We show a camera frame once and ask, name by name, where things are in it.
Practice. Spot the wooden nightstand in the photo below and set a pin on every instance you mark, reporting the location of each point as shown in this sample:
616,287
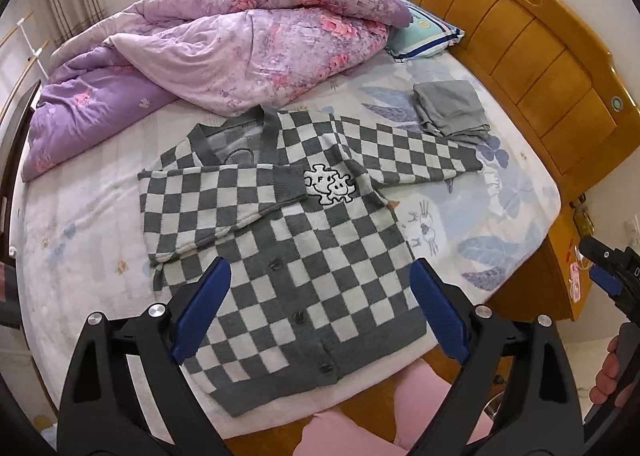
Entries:
555,276

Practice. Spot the person's right hand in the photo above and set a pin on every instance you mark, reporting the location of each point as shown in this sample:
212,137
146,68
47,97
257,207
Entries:
607,376

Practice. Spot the grey white checkered cardigan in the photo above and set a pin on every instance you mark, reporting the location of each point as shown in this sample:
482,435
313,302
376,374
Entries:
310,256

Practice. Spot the pink packet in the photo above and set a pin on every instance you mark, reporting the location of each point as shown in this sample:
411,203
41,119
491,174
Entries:
575,286

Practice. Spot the dark wooden furniture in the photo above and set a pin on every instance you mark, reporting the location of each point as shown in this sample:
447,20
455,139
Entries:
15,146

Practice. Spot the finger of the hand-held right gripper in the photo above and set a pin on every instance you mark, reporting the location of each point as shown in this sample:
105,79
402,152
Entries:
595,247
605,281

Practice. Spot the folded grey clothes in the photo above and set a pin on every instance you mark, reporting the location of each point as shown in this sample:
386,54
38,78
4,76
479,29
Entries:
450,108

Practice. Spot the light blue pillow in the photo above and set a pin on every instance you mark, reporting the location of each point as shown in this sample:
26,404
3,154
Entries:
425,36

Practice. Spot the wooden rack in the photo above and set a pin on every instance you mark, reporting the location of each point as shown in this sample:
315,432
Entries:
20,61

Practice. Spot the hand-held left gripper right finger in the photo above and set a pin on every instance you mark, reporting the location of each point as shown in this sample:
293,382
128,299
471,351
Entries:
442,311

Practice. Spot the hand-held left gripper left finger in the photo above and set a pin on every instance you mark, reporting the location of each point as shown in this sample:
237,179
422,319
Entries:
200,308

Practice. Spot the purple floral quilt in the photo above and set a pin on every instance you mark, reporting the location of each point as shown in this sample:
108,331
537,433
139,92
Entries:
250,51

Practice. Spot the person's pink trousers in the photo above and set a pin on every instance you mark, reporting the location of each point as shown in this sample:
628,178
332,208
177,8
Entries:
430,406

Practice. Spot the printed white bed sheet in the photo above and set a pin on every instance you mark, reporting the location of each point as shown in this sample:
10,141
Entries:
75,196

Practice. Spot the wooden headboard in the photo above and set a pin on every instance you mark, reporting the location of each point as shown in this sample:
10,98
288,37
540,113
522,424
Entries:
525,46

